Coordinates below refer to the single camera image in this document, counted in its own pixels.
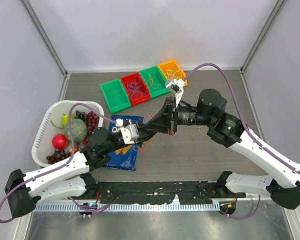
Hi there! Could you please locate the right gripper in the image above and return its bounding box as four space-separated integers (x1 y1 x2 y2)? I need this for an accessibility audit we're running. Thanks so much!
144 96 214 136

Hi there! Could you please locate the white thin cable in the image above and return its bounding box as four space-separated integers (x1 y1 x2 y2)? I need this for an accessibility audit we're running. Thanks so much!
164 67 185 81
166 63 185 81

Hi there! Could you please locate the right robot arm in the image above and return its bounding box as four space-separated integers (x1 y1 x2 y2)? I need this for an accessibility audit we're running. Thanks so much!
144 88 300 210

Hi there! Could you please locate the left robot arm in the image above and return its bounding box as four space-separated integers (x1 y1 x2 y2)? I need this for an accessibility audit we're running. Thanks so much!
4 123 156 219

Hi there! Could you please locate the blue Doritos chip bag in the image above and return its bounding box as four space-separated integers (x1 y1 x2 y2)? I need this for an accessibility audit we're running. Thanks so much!
103 115 144 171

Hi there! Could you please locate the red bin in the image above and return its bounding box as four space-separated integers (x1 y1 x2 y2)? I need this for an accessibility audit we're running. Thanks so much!
120 72 151 106

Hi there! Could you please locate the right green bin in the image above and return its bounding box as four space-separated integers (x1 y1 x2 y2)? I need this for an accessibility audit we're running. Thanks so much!
139 65 169 99

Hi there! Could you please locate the green bin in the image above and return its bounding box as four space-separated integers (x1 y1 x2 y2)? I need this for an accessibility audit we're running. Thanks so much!
139 65 169 99
100 78 131 114

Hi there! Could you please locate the left green bin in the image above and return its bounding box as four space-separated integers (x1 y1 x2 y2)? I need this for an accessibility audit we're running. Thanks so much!
100 78 131 114

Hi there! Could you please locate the red grapes bunch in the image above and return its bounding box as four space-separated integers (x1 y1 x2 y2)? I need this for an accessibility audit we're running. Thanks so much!
75 110 100 137

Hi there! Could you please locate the orange bin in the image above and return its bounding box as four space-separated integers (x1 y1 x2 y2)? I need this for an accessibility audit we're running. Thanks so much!
157 59 186 81

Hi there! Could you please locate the green melon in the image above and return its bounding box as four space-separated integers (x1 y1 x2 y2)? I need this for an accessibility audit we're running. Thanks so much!
70 118 88 144

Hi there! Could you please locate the yellow green pear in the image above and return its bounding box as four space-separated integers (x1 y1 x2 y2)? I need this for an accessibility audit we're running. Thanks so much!
61 113 69 127

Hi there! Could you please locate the red apple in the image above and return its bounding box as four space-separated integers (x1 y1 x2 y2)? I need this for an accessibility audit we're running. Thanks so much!
51 133 69 150

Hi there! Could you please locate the white fruit basket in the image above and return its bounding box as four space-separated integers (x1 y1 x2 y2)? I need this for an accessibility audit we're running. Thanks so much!
31 100 105 168

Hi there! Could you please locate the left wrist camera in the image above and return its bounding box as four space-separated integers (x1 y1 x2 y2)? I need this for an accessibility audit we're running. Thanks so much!
115 118 140 145

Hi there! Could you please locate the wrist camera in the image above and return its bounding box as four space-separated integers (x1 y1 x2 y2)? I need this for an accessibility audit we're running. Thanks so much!
115 118 140 145
165 77 185 107

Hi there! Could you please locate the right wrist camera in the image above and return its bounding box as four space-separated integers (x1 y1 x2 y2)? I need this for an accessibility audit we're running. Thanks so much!
165 77 185 107

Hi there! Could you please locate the white slotted cable duct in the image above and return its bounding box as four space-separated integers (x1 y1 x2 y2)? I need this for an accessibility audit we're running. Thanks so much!
34 201 220 213

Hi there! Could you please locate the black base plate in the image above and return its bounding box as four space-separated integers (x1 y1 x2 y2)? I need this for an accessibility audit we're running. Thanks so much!
72 181 246 205

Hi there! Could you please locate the right frame post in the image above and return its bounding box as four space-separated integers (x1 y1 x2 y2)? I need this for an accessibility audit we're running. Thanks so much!
240 0 288 74

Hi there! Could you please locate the frame post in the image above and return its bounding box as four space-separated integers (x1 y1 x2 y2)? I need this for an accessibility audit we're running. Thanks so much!
240 0 288 74
20 0 68 76

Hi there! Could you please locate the left frame post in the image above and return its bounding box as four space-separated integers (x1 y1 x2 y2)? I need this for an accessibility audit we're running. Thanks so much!
20 0 68 76

